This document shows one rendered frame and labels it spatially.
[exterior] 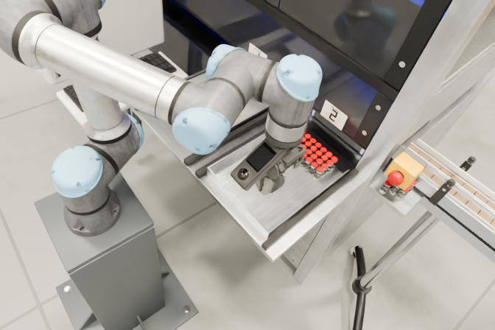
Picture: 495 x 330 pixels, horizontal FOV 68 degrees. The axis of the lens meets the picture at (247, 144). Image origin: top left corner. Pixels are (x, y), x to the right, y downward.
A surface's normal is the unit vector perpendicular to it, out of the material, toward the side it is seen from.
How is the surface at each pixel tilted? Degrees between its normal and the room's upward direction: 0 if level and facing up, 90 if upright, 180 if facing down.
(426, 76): 90
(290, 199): 0
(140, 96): 65
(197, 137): 90
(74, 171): 7
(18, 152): 0
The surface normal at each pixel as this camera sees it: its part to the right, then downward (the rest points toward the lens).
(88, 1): 0.92, 0.29
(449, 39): -0.74, 0.45
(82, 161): 0.07, -0.55
